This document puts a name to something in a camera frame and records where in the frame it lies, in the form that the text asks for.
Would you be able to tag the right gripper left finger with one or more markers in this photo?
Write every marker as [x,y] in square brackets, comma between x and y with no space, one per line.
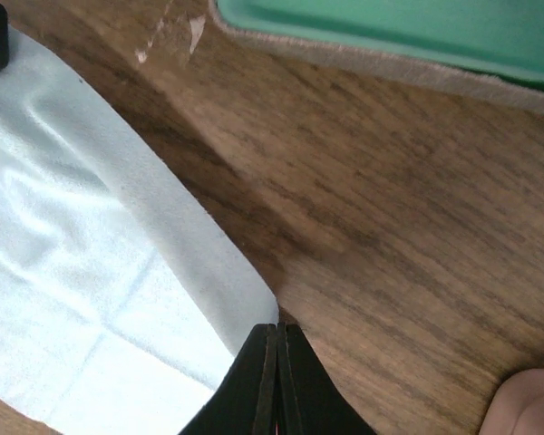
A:
[245,401]

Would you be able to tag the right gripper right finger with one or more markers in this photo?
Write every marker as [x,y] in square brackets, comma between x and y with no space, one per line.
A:
[308,401]

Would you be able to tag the blue cleaning cloth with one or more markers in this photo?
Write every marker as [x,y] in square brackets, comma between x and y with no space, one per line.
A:
[122,302]

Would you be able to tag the grey glasses case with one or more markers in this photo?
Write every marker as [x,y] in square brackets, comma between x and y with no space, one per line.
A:
[489,50]

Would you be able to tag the pink glasses case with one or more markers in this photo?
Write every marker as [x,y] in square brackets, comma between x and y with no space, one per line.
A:
[517,407]

